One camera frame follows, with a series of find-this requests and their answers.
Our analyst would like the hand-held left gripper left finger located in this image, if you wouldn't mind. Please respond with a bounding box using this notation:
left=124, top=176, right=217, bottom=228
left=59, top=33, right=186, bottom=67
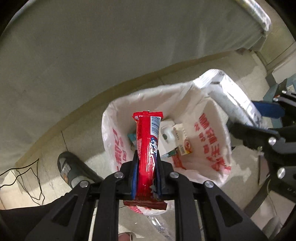
left=24, top=149, right=139, bottom=241

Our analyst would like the black cable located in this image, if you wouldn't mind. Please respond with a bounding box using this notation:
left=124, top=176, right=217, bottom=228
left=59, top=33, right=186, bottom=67
left=0, top=158, right=45, bottom=207

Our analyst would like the blue snack packet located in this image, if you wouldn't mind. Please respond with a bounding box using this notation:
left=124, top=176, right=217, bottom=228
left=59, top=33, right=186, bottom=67
left=127, top=133, right=137, bottom=149

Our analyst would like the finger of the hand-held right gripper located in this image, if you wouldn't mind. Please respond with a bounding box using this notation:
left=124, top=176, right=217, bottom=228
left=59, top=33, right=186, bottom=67
left=228, top=122, right=288, bottom=153
left=251, top=90, right=296, bottom=127

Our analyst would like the clear plastic wrapper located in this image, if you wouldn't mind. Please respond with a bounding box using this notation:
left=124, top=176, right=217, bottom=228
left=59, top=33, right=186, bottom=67
left=148, top=214, right=176, bottom=234

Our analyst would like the grey bed mattress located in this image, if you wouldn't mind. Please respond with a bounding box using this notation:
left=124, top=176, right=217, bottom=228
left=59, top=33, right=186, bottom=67
left=0, top=0, right=272, bottom=172

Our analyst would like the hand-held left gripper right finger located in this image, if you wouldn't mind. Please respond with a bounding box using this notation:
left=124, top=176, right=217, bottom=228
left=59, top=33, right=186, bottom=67
left=154, top=153, right=270, bottom=241

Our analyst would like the person's left hand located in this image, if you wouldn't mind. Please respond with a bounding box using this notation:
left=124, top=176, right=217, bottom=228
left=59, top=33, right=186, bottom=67
left=118, top=232, right=137, bottom=241

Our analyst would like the red snack packet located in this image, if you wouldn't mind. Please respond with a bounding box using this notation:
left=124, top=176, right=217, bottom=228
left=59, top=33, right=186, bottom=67
left=123, top=111, right=167, bottom=210

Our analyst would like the person's dark trouser leg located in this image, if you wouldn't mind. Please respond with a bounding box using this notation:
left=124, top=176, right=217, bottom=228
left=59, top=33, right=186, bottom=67
left=0, top=193, right=97, bottom=241

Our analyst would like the grey slipper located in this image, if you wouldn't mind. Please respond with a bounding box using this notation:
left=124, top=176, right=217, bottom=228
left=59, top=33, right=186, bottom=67
left=57, top=151, right=104, bottom=189

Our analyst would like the white plastic bag red print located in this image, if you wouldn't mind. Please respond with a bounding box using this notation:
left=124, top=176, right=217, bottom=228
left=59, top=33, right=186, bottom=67
left=102, top=81, right=233, bottom=217

